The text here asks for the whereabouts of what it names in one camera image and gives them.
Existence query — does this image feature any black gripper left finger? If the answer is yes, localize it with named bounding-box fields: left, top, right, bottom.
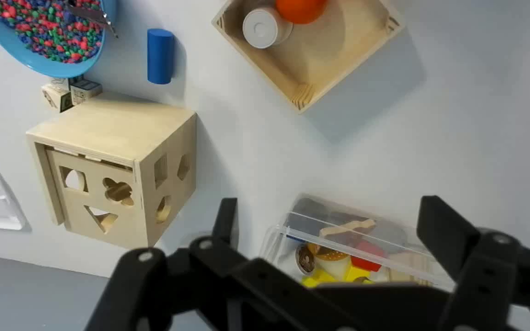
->
left=86, top=196, right=237, bottom=331

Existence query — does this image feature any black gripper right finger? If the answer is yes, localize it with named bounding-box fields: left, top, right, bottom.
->
left=415, top=195, right=530, bottom=331

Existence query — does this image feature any clear plastic container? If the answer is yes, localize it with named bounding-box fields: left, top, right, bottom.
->
left=261, top=195, right=452, bottom=290

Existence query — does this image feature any yellow toy block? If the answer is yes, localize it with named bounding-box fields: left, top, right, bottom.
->
left=301, top=266, right=371, bottom=287

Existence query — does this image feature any wooden shape sorter box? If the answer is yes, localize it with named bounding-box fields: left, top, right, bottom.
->
left=27, top=97, right=196, bottom=248

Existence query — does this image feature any blue cylinder block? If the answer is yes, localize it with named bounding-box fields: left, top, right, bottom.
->
left=147, top=27, right=174, bottom=84

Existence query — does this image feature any open wooden tray box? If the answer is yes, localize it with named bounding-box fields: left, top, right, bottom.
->
left=213, top=0, right=402, bottom=112

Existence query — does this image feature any white cylinder block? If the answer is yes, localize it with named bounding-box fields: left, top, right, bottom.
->
left=241, top=5, right=292, bottom=49

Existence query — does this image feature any small printed wooden cube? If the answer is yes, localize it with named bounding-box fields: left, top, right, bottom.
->
left=42, top=82, right=73, bottom=112

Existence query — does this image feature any blue bowl of beads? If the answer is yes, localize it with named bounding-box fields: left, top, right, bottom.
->
left=0, top=0, right=117, bottom=77

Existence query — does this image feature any metal spoon in bowl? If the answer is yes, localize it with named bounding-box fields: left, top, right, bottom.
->
left=68, top=2, right=117, bottom=35

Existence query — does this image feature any orange ball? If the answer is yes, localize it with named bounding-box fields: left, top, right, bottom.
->
left=274, top=0, right=327, bottom=24

